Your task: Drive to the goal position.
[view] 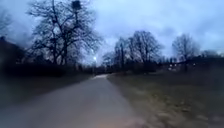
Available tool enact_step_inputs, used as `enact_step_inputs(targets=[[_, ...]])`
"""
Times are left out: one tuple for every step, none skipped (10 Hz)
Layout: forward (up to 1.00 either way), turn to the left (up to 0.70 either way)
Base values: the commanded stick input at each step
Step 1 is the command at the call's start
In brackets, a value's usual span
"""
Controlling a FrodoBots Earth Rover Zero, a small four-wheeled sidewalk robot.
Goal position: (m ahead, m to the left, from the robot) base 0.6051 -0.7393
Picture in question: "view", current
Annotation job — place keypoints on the large bare tree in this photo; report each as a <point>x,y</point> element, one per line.
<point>61,33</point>

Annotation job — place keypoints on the grey asphalt path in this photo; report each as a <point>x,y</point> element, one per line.
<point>83,103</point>

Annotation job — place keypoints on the group of bare trees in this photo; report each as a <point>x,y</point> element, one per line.
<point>140,48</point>

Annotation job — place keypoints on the single bare tree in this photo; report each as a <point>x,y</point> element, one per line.
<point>185,48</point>

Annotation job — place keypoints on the grass verge with hedge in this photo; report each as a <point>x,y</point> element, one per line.
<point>26,87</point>

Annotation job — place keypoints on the dark building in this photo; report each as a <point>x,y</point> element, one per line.
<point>9,53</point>

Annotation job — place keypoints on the street lamp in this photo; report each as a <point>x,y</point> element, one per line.
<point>94,58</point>

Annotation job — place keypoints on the dark box on pole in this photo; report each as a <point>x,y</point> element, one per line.
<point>76,4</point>

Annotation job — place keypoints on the dark hedge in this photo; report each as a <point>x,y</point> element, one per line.
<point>36,70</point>

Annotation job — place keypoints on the dry grass field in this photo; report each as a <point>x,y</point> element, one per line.
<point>180,95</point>

